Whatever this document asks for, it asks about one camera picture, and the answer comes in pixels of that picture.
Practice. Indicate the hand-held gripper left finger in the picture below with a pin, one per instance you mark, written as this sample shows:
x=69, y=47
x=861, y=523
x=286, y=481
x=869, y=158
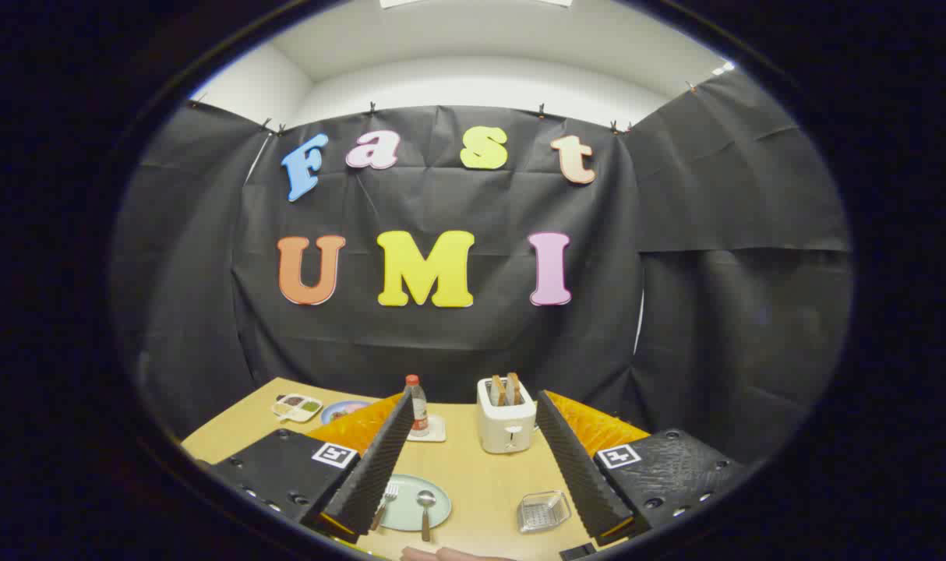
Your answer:
x=372, y=475

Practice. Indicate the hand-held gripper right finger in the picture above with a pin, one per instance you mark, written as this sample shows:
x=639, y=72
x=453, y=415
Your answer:
x=582, y=475

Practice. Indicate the pale green plate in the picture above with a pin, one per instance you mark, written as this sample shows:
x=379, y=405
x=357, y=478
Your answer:
x=407, y=508

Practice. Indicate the blue plate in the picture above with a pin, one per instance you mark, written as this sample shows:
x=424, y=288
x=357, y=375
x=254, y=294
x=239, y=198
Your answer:
x=340, y=409

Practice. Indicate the clear red cap water bottle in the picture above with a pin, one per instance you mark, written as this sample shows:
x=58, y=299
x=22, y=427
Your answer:
x=418, y=413

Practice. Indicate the white square coaster tray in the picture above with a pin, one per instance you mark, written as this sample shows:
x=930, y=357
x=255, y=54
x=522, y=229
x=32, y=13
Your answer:
x=438, y=430

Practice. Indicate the white toaster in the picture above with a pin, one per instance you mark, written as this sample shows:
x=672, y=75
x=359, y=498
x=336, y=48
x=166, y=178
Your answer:
x=504, y=428

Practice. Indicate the white divided sauce dish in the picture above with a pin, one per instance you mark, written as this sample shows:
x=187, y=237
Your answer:
x=298, y=407

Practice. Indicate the toast bread slice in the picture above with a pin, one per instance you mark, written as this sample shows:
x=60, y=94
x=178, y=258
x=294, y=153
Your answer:
x=497, y=389
x=513, y=387

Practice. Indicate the black backdrop cloth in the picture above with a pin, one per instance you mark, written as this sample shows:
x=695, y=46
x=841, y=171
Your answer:
x=457, y=351

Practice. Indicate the black table edge bracket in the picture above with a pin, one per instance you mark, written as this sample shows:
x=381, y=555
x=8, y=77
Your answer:
x=578, y=552

